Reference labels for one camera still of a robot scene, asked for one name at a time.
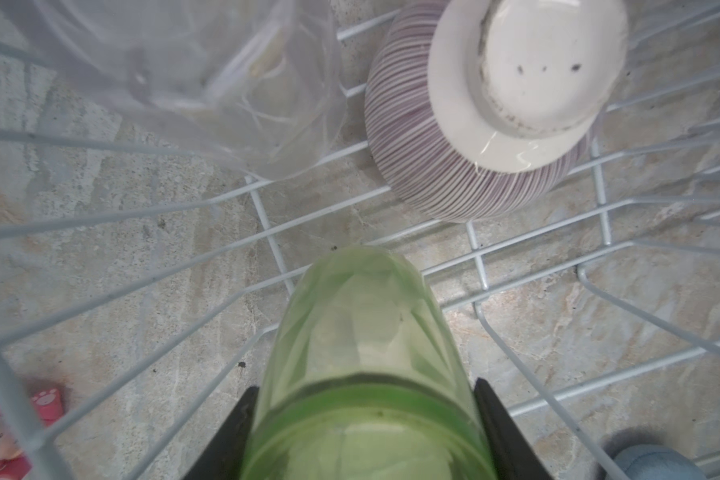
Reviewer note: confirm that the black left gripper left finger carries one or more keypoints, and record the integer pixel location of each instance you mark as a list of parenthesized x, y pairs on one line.
[(223, 457)]

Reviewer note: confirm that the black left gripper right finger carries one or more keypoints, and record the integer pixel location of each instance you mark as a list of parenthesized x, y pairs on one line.
[(513, 457)]

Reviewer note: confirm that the green translucent cup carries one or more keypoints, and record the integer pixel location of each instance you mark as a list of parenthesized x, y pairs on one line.
[(364, 381)]

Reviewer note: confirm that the red small toy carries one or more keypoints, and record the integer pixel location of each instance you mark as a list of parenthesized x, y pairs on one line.
[(14, 464)]

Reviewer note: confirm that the ribbed ceramic bowl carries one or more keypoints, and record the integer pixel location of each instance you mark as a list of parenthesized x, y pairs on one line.
[(474, 109)]

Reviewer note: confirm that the clear glass cup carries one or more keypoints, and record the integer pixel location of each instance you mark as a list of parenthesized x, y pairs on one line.
[(254, 84)]

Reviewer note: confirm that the white wire dish rack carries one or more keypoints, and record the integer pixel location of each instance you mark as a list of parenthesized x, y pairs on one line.
[(141, 286)]

